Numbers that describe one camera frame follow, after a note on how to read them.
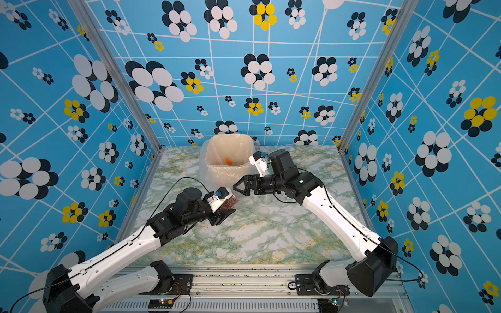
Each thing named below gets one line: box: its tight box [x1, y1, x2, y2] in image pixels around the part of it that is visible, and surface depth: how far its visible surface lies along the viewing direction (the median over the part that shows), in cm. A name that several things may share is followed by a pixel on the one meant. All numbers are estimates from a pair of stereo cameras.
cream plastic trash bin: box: [205, 133, 259, 188], surface depth 93 cm
